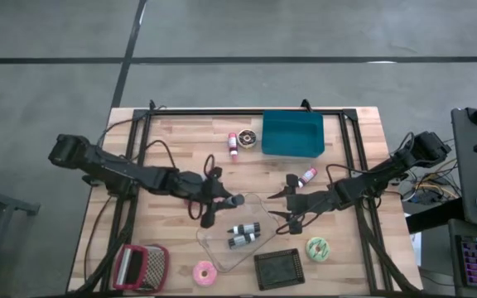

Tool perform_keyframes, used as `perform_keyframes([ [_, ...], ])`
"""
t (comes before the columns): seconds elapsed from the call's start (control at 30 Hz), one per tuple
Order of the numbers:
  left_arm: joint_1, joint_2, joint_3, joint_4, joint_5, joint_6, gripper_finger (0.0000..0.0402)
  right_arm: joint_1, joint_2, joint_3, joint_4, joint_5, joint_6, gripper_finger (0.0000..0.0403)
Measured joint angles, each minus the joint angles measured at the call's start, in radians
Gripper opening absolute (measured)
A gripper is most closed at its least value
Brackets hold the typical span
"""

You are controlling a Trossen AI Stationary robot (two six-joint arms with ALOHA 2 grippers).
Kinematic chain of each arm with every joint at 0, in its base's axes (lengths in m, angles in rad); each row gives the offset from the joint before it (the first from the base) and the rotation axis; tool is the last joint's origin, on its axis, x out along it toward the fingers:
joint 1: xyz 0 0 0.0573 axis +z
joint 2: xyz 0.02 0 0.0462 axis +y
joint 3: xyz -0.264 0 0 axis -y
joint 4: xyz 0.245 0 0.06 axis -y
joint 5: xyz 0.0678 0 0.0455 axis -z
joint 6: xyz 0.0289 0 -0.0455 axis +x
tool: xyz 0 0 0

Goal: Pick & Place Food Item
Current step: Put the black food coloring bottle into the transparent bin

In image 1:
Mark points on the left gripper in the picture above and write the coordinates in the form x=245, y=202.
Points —
x=210, y=186

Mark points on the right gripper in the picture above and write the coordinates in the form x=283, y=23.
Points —
x=309, y=203

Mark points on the pink paint bottle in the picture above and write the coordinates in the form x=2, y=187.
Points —
x=307, y=177
x=233, y=145

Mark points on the clear plastic bin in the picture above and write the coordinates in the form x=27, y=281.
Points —
x=218, y=256

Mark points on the teal plastic bin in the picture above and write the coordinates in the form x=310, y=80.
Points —
x=292, y=134

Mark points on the pink frosted donut toy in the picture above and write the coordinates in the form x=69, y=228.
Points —
x=204, y=274

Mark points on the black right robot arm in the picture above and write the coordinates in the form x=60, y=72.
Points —
x=371, y=182

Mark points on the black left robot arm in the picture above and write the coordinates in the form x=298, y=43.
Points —
x=110, y=165

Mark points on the black slotted plastic basket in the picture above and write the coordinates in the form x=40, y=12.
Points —
x=279, y=270

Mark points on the red metal box grater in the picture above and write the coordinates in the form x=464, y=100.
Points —
x=139, y=269

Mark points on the black flat bar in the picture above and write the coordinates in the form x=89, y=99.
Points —
x=433, y=215

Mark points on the grey cart top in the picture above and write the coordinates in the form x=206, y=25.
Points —
x=464, y=165

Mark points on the black metal table frame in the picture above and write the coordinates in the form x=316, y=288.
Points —
x=242, y=112

